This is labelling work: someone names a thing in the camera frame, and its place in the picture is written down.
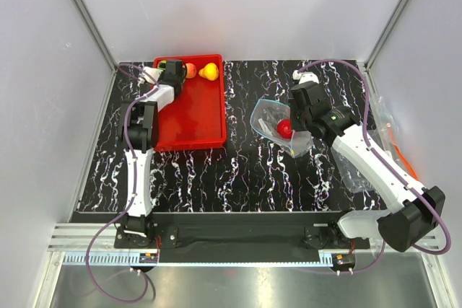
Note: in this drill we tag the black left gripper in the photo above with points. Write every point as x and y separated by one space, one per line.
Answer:
161 78

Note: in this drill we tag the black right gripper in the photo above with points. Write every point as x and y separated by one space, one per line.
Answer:
295 125

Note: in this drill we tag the orange peach toy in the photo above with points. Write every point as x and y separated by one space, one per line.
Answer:
191 70

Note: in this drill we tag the red apple toy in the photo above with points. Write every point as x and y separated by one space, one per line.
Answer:
284 128

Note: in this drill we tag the clear blue zip bag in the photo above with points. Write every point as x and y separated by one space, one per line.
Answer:
271 119

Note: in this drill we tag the red plastic tray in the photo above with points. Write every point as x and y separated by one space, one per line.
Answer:
197 119

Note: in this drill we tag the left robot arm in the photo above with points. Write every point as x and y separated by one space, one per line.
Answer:
139 134

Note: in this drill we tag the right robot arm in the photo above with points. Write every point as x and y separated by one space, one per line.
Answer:
412 210

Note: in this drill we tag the yellow pear toy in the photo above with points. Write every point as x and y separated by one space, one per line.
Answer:
209 72

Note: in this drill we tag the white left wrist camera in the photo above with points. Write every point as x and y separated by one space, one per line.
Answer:
150 75

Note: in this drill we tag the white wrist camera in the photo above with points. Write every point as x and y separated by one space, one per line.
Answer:
303 77
150 75

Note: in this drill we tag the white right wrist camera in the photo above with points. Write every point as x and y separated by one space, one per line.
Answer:
303 77

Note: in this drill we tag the left aluminium frame post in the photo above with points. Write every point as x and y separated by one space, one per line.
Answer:
95 34

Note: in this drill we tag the aluminium frame post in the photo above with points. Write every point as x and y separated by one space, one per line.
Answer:
95 34
387 31

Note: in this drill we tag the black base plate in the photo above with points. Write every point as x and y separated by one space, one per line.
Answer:
309 230

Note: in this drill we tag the right aluminium frame post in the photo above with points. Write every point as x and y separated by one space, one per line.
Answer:
387 31

